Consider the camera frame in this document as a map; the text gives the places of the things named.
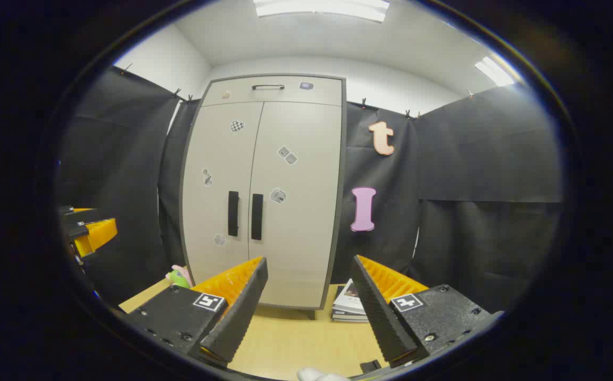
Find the green and pink plush toy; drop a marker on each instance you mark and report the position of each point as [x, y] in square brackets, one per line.
[179, 279]

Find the beige cabinet door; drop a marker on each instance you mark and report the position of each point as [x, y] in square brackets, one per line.
[301, 238]
[216, 159]

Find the beige cabinet drawer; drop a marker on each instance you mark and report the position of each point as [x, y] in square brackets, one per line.
[285, 95]

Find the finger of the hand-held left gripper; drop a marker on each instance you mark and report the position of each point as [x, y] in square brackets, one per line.
[81, 210]
[97, 235]

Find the stack of magazines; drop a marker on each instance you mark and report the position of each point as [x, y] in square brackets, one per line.
[350, 307]

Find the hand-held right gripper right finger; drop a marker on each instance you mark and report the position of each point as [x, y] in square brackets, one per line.
[378, 312]

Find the small ceiling light panel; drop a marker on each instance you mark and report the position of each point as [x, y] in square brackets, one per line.
[493, 71]

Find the large ceiling light panel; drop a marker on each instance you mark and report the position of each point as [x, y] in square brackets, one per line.
[322, 8]

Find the black backdrop cloth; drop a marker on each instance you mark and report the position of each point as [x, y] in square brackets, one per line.
[470, 159]

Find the beige double-door shoe cabinet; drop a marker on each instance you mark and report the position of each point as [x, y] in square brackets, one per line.
[335, 222]

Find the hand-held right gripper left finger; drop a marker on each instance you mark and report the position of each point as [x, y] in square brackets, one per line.
[240, 312]

